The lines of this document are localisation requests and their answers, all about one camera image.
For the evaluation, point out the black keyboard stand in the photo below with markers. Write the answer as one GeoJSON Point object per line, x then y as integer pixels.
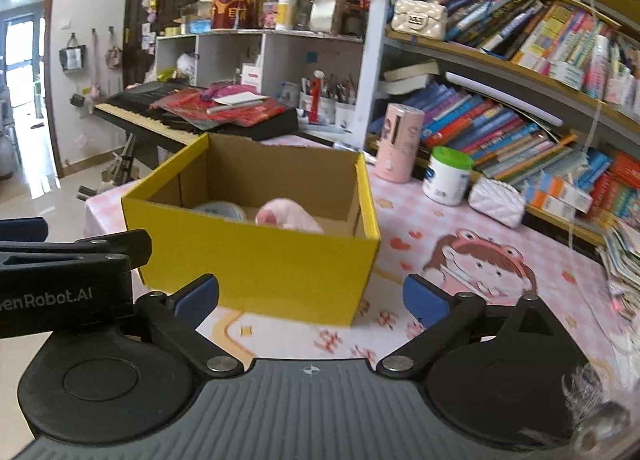
{"type": "Point", "coordinates": [125, 160]}

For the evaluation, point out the black electronic keyboard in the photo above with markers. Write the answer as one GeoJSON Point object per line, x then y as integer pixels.
{"type": "Point", "coordinates": [145, 110]}

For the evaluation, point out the white quilted pouch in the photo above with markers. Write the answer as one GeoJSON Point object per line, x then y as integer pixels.
{"type": "Point", "coordinates": [497, 202]}

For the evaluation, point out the white shelf unit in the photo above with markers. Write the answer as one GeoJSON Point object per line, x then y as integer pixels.
{"type": "Point", "coordinates": [285, 50]}

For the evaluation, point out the pink cylinder appliance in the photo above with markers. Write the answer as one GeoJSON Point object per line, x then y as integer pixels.
{"type": "Point", "coordinates": [397, 150]}

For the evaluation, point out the grey tote bag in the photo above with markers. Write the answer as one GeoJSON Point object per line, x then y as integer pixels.
{"type": "Point", "coordinates": [72, 57]}

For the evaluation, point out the pile of small orange boxes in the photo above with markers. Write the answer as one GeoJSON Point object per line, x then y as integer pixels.
{"type": "Point", "coordinates": [557, 192]}

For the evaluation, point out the white plastic bag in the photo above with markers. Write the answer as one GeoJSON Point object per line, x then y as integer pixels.
{"type": "Point", "coordinates": [186, 65]}

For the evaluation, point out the white red-striped box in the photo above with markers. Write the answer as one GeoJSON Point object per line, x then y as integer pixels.
{"type": "Point", "coordinates": [251, 80]}

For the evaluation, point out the shelf of thin children's books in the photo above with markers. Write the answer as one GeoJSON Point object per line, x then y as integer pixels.
{"type": "Point", "coordinates": [550, 35]}

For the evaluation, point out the red boxed book set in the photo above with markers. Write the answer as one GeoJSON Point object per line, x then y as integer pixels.
{"type": "Point", "coordinates": [620, 185]}

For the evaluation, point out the yellow cardboard box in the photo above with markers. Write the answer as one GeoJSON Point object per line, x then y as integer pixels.
{"type": "Point", "coordinates": [250, 260]}

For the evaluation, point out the thick beige book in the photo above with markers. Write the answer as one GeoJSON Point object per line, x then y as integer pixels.
{"type": "Point", "coordinates": [407, 77]}

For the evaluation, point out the fortune god figure box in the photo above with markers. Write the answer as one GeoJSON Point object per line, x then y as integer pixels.
{"type": "Point", "coordinates": [235, 2]}

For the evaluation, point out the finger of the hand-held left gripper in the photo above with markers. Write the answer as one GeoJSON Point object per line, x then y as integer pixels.
{"type": "Point", "coordinates": [100, 250]}
{"type": "Point", "coordinates": [22, 230]}

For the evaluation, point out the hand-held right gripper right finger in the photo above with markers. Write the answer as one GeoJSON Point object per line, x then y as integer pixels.
{"type": "Point", "coordinates": [425, 302]}

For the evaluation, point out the pink hanging bag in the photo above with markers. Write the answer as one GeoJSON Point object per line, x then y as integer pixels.
{"type": "Point", "coordinates": [113, 55]}

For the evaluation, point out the stack of papers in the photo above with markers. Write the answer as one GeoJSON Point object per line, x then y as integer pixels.
{"type": "Point", "coordinates": [622, 270]}

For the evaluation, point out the white bottle yellow label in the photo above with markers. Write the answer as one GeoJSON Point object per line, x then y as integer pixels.
{"type": "Point", "coordinates": [286, 15]}

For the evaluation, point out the cream quilted handbag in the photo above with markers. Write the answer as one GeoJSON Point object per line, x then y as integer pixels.
{"type": "Point", "coordinates": [420, 15]}

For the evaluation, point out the row of colourful books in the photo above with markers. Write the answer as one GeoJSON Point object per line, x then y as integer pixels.
{"type": "Point", "coordinates": [485, 135]}

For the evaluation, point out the dark wooden door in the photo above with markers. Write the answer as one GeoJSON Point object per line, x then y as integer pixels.
{"type": "Point", "coordinates": [165, 5]}

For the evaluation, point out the red hanging tassel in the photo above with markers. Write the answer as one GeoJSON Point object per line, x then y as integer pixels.
{"type": "Point", "coordinates": [316, 100]}

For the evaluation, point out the white notebook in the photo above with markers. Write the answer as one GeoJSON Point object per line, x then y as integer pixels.
{"type": "Point", "coordinates": [240, 101]}

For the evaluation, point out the white jar green lid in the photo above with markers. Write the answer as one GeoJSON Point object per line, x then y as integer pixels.
{"type": "Point", "coordinates": [446, 180]}

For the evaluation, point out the brown packing tape roll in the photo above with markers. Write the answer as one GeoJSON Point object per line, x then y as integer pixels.
{"type": "Point", "coordinates": [225, 210]}

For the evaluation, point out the pink plush paw toy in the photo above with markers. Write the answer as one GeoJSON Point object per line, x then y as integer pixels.
{"type": "Point", "coordinates": [290, 215]}

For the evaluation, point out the pale rolled poster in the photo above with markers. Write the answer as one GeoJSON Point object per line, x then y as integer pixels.
{"type": "Point", "coordinates": [500, 95]}

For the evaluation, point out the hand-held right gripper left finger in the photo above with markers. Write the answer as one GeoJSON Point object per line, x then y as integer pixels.
{"type": "Point", "coordinates": [197, 299]}

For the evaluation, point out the blue tissue pack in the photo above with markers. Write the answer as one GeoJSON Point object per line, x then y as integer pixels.
{"type": "Point", "coordinates": [201, 27]}

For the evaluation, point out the wooden bookshelf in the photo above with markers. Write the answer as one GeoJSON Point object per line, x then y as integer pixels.
{"type": "Point", "coordinates": [380, 40]}

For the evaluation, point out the white pen cup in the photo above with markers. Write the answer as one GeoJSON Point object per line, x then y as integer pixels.
{"type": "Point", "coordinates": [317, 110]}
{"type": "Point", "coordinates": [345, 115]}

